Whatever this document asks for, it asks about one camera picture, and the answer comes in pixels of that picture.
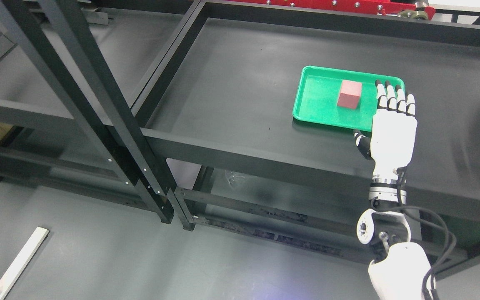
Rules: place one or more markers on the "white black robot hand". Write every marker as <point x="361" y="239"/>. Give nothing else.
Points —
<point x="394" y="127"/>

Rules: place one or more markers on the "pink cube block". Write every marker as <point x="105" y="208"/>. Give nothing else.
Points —
<point x="350" y="94"/>

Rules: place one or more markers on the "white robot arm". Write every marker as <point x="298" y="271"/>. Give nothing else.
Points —
<point x="399" y="268"/>

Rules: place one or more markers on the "green plastic tray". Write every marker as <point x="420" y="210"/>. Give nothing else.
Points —
<point x="317" y="94"/>

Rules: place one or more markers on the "black metal shelf right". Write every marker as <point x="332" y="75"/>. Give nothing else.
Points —
<point x="265" y="98"/>

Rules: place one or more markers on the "black metal shelf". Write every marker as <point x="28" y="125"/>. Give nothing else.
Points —
<point x="73" y="75"/>
<point x="265" y="98"/>

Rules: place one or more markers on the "black metal shelf left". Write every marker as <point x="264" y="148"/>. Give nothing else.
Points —
<point x="73" y="75"/>

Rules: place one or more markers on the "clear plastic bag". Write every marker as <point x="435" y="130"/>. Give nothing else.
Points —
<point x="235" y="179"/>

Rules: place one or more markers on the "white table leg base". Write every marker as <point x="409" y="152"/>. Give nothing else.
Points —
<point x="21" y="261"/>

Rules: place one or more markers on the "red conveyor frame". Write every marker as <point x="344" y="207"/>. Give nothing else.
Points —
<point x="416" y="9"/>

